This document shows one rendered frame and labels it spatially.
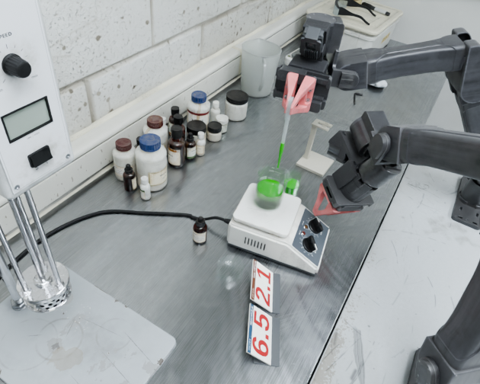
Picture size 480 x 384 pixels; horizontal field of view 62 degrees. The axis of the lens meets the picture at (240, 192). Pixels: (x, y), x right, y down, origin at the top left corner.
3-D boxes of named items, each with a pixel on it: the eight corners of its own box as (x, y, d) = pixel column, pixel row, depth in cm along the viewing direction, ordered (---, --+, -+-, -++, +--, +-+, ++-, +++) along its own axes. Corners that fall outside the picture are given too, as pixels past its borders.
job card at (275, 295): (280, 275, 82) (283, 262, 79) (280, 314, 75) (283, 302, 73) (250, 270, 82) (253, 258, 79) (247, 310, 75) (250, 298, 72)
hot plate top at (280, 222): (302, 201, 87) (302, 198, 87) (287, 239, 79) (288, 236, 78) (250, 184, 90) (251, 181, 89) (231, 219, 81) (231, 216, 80)
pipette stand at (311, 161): (333, 162, 112) (346, 123, 103) (322, 177, 107) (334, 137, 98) (307, 151, 115) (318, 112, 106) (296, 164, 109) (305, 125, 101)
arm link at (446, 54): (334, 68, 77) (507, 41, 72) (328, 49, 83) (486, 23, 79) (337, 122, 85) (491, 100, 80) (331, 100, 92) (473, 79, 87)
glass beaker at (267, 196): (248, 208, 83) (253, 177, 77) (257, 190, 88) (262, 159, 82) (280, 219, 82) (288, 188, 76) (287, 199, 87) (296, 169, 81)
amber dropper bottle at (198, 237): (194, 232, 88) (195, 210, 83) (207, 235, 88) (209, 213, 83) (190, 242, 86) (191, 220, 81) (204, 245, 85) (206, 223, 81)
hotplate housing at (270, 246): (327, 235, 92) (337, 210, 86) (315, 279, 82) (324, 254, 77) (237, 204, 96) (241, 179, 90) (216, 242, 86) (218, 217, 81)
